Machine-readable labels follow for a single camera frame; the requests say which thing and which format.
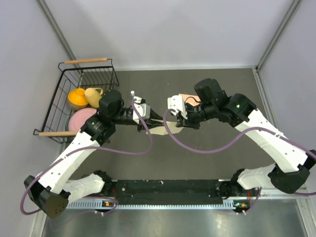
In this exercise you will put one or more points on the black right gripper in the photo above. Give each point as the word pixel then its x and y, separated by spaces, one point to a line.
pixel 187 122

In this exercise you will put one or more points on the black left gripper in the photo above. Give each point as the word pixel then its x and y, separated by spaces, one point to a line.
pixel 155 120

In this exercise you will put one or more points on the cream letter paper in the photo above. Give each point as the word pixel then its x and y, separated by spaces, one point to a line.
pixel 156 127

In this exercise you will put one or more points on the white green glue stick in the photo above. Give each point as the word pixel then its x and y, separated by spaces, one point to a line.
pixel 132 93

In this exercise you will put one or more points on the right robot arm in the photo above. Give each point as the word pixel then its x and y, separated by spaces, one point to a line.
pixel 292 164

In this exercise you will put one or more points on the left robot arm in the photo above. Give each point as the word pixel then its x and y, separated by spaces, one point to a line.
pixel 52 190

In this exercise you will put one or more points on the yellow mug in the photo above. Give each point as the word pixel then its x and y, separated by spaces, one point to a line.
pixel 93 96

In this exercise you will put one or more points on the pink plate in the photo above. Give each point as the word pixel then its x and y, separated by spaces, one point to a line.
pixel 78 119

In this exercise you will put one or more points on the orange bowl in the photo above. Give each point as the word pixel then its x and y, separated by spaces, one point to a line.
pixel 76 99

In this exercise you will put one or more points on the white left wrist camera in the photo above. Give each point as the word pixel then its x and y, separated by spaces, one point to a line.
pixel 142 107

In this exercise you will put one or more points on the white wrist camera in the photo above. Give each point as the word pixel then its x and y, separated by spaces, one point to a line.
pixel 176 103
pixel 142 107

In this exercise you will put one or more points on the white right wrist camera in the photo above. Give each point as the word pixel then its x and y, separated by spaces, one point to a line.
pixel 176 103

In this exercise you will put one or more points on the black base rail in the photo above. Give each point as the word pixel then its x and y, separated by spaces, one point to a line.
pixel 169 195

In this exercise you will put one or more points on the black wire basket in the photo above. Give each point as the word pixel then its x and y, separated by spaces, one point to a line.
pixel 76 77

